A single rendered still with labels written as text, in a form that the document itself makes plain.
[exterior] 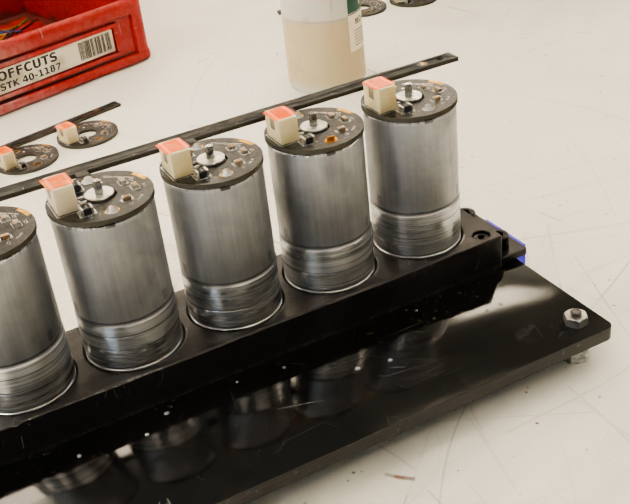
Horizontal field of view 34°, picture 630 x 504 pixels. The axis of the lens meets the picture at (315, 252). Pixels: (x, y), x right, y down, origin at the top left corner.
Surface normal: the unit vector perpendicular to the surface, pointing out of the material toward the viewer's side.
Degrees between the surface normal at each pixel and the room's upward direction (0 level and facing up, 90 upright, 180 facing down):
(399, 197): 90
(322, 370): 0
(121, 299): 90
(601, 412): 0
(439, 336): 0
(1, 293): 90
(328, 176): 90
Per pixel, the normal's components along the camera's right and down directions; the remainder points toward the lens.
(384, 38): -0.10, -0.85
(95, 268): -0.07, 0.52
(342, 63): 0.37, 0.44
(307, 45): -0.47, 0.40
